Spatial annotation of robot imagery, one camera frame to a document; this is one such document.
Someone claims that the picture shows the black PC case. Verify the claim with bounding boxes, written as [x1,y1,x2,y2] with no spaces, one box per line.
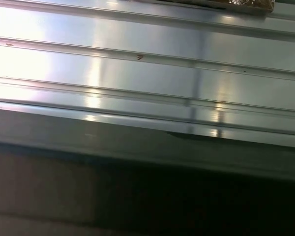
[0,98,295,236]

